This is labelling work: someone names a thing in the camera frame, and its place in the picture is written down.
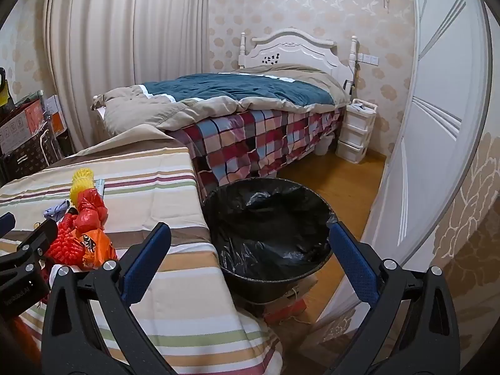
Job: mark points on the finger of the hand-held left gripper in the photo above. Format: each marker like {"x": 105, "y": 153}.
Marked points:
{"x": 39, "y": 236}
{"x": 6, "y": 223}

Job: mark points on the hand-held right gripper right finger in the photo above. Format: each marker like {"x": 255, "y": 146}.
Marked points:
{"x": 353, "y": 261}

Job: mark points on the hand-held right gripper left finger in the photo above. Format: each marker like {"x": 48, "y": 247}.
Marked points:
{"x": 146, "y": 254}

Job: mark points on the orange foam fruit net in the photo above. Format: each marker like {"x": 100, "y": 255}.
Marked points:
{"x": 64, "y": 246}

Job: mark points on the orange snack wrapper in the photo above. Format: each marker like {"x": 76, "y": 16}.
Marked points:
{"x": 97, "y": 250}

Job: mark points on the red plastic bag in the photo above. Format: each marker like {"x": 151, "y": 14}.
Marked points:
{"x": 90, "y": 211}

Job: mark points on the yellow foam fruit net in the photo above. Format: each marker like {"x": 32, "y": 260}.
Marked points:
{"x": 82, "y": 179}

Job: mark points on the light blue tube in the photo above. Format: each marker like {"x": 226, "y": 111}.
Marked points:
{"x": 100, "y": 187}

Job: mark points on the black lined trash bin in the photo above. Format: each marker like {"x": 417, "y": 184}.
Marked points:
{"x": 273, "y": 222}

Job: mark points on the purple wrapper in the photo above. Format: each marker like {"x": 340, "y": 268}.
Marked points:
{"x": 56, "y": 208}

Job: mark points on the dark patterned storage crate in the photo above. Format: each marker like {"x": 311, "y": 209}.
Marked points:
{"x": 23, "y": 160}

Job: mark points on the striped tablecloth table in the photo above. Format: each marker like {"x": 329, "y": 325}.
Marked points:
{"x": 156, "y": 187}

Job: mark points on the red flat box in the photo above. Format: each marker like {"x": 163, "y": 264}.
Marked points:
{"x": 285, "y": 306}

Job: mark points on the small white bin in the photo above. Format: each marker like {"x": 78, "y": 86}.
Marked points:
{"x": 324, "y": 146}

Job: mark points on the orange and white box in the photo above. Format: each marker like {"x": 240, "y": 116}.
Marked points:
{"x": 54, "y": 113}

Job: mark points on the white plastic drawer unit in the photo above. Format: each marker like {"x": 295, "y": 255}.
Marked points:
{"x": 353, "y": 132}

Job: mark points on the plaid bed sheet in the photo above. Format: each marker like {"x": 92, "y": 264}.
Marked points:
{"x": 254, "y": 136}

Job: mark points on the beige and teal duvet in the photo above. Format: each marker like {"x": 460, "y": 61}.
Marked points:
{"x": 234, "y": 86}

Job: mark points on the white wardrobe door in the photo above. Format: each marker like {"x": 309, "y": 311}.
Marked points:
{"x": 429, "y": 86}

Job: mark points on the white bed headboard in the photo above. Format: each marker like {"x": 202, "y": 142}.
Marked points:
{"x": 293, "y": 52}

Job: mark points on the cream pleated curtain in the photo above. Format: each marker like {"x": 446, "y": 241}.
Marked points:
{"x": 117, "y": 27}

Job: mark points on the white wall socket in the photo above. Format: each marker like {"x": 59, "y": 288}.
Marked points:
{"x": 369, "y": 59}

